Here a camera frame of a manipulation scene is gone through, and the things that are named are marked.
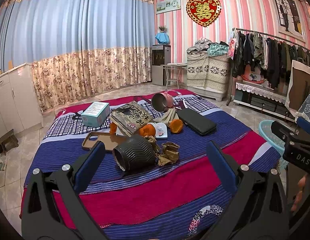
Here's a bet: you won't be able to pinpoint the grey water dispenser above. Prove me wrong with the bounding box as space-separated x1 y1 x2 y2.
151 44 171 86

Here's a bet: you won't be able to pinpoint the framed window picture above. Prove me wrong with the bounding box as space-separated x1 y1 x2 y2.
272 0 306 43

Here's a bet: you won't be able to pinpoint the small metal side table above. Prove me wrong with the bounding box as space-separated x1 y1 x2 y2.
162 63 188 88

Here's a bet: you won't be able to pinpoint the low lace-covered tv stand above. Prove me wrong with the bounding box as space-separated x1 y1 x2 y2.
233 81 294 122

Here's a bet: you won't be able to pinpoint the black ribbed paper cup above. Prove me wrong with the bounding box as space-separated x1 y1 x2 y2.
112 134 156 174

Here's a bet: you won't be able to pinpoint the striped blue red bedspread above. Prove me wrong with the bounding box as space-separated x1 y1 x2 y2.
20 89 280 239

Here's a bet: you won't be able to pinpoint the brown phone case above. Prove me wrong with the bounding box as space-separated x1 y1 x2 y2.
82 132 127 151

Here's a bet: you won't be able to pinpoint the white cabinet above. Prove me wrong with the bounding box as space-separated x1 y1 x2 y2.
0 63 44 138

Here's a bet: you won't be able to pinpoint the person's right hand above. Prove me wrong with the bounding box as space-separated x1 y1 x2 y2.
291 174 308 212

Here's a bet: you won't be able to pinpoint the dark patterned book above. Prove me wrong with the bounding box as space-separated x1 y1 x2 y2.
110 101 153 137

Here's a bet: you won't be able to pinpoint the pile of folded clothes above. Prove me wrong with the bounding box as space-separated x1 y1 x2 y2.
186 37 229 57

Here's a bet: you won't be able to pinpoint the hanging dark clothes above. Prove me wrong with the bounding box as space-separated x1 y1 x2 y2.
232 31 310 89

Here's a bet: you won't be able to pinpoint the patterned cloth covered cabinet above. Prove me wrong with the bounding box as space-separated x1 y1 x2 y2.
187 51 230 101

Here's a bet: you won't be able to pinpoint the blue covered water bottle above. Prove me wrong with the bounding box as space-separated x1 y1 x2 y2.
155 32 170 44

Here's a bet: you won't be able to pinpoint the brown wooden stool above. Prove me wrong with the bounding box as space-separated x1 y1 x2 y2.
0 129 19 154

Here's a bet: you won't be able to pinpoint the orange peel cup piece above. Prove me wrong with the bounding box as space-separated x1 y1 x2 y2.
169 119 184 134

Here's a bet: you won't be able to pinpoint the white heart-shaped card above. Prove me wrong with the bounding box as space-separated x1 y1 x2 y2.
149 122 168 139

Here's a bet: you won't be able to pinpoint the metal clothes rack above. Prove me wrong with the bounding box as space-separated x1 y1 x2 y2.
226 28 310 106

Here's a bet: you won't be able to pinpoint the blue floral curtain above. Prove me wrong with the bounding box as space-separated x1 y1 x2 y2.
0 0 155 111

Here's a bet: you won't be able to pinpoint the small orange peel piece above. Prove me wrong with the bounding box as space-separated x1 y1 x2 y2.
109 122 117 134

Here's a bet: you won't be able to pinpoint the blue patterned fringe cloth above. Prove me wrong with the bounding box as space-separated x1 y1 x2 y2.
295 94 310 123

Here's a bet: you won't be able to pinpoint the black rectangular case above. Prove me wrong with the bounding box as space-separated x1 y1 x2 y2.
177 108 216 136

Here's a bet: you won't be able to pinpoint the brown cloth-covered furniture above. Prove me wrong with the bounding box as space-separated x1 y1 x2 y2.
285 60 310 115

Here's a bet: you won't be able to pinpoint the beige folded cloth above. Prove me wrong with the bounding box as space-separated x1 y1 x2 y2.
153 108 179 127

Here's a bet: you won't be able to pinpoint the light blue laundry basket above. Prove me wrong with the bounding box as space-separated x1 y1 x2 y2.
258 120 288 172

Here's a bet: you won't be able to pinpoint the teal white cardboard box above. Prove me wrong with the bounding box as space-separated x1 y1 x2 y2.
81 102 110 127

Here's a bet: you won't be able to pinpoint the red heart wall decoration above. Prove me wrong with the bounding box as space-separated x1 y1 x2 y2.
186 0 222 27

